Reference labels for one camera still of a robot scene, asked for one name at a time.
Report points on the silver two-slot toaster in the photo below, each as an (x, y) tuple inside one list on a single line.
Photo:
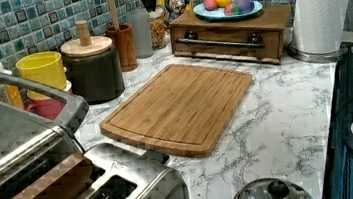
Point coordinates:
[(117, 174)]

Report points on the grey frosted tumbler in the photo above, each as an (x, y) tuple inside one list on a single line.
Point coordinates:
[(139, 21)]

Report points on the glass jar of cereal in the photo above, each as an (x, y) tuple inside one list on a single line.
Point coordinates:
[(157, 28)]

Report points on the brown wooden utensil holder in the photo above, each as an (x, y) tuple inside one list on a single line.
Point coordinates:
[(124, 43)]

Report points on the light blue plate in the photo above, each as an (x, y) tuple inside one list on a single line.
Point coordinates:
[(218, 14)]

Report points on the pink toy fruit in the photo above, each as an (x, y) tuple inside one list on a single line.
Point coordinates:
[(210, 5)]

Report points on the small red green toy fruit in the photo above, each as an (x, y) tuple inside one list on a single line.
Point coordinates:
[(231, 10)]

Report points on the dark canister with wooden lid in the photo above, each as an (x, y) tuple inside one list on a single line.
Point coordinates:
[(93, 66)]

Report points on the purple toy fruit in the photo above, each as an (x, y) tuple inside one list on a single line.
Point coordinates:
[(245, 6)]

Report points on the wooden drawer box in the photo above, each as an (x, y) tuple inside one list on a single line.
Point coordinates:
[(258, 37)]

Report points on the bamboo cutting board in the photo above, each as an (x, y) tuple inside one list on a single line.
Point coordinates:
[(182, 111)]

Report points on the yellow plastic cup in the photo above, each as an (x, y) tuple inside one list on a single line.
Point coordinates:
[(45, 68)]

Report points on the red mug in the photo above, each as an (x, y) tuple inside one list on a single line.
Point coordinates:
[(44, 106)]

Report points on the orange bottle with white cap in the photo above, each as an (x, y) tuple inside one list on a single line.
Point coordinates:
[(10, 94)]

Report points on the white paper towel roll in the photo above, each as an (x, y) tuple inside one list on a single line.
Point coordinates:
[(317, 31)]

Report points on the steel pot lid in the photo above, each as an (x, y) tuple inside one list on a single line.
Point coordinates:
[(271, 188)]

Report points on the wooden spoon handle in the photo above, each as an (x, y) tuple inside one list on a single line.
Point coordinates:
[(113, 13)]

